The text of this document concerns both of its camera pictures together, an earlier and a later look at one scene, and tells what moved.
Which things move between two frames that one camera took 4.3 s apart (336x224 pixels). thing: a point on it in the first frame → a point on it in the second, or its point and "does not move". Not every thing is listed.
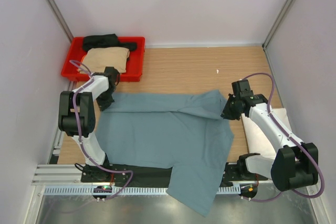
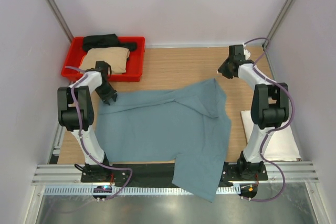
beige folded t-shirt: (97, 60) does not move
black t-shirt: (109, 40) does not move
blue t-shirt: (189, 132) does not move
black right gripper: (226, 113) → (222, 69)
